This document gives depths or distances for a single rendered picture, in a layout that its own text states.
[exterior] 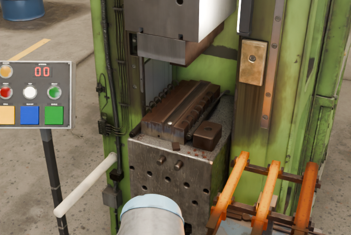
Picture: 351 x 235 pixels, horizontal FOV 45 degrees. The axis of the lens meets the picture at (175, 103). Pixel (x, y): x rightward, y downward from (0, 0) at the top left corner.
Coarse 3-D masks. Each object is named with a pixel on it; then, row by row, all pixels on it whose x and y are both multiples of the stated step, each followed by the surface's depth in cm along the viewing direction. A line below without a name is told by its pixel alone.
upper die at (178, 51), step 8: (216, 32) 181; (144, 40) 159; (152, 40) 157; (160, 40) 156; (168, 40) 154; (176, 40) 153; (184, 40) 152; (208, 40) 174; (144, 48) 160; (152, 48) 159; (160, 48) 157; (168, 48) 156; (176, 48) 154; (184, 48) 153; (192, 48) 159; (200, 48) 167; (144, 56) 162; (152, 56) 161; (160, 56) 159; (168, 56) 158; (176, 56) 156; (184, 56) 154; (192, 56) 161; (184, 64) 156
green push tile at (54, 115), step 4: (48, 108) 175; (52, 108) 175; (56, 108) 175; (60, 108) 175; (48, 112) 175; (52, 112) 175; (56, 112) 175; (60, 112) 175; (48, 116) 175; (52, 116) 175; (56, 116) 175; (60, 116) 175; (48, 120) 175; (52, 120) 175; (56, 120) 175; (60, 120) 175; (48, 124) 175; (52, 124) 175; (56, 124) 175; (60, 124) 175
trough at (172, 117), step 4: (200, 84) 204; (204, 84) 204; (196, 88) 200; (200, 88) 201; (192, 92) 197; (196, 92) 198; (188, 96) 193; (192, 96) 195; (184, 100) 190; (188, 100) 191; (180, 104) 186; (184, 104) 188; (188, 104) 188; (176, 108) 183; (180, 108) 185; (184, 108) 185; (172, 112) 180; (176, 112) 182; (180, 112) 182; (168, 116) 177; (172, 116) 179; (176, 116) 179; (168, 120) 177; (172, 120) 177; (164, 124) 174; (168, 124) 174
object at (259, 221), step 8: (272, 160) 152; (272, 168) 148; (272, 176) 145; (272, 184) 141; (264, 192) 138; (272, 192) 138; (264, 200) 135; (264, 208) 131; (256, 216) 128; (264, 216) 128; (256, 224) 125; (264, 224) 126; (256, 232) 122
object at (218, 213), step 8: (248, 152) 156; (240, 160) 152; (240, 168) 148; (232, 176) 145; (240, 176) 148; (232, 184) 141; (224, 192) 138; (232, 192) 139; (224, 200) 134; (216, 208) 130; (224, 208) 131; (216, 216) 127; (224, 216) 130; (208, 224) 124; (216, 224) 125; (208, 232) 124
